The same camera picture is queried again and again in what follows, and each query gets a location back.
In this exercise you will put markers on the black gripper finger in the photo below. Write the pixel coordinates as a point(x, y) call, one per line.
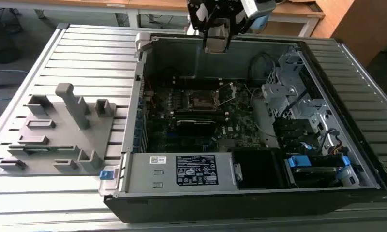
point(206, 43)
point(228, 36)

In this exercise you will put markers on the silver CPU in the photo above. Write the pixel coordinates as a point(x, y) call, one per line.
point(218, 46)

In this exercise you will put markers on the CPU socket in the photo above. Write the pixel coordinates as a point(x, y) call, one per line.
point(202, 99)

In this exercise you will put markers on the silver drive cage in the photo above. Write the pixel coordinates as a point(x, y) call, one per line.
point(279, 93)

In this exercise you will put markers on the green motherboard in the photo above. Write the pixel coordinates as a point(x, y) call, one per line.
point(242, 118)

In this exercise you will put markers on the black graphics card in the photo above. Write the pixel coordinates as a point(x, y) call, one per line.
point(195, 129)

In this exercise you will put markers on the grey chipset heatsink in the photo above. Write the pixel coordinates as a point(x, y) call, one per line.
point(226, 144)

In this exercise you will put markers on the wooden cabinet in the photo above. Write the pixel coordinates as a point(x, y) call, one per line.
point(367, 21)

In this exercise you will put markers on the hard disk in blue carrier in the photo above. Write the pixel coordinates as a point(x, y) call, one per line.
point(298, 161)

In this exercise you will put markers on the silver power supply unit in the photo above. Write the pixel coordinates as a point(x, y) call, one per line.
point(142, 174)

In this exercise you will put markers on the grey parts rack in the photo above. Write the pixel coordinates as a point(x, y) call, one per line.
point(67, 145)

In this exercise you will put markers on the black waste bin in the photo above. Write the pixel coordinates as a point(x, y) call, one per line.
point(4, 54)

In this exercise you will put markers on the blue case latch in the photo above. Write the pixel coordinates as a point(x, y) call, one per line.
point(106, 175)

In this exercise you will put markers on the green RAM stick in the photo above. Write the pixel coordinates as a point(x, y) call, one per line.
point(51, 148)

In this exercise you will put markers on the black PC case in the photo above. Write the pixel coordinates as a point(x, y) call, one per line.
point(212, 210)

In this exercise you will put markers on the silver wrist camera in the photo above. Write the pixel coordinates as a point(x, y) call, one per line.
point(258, 8)

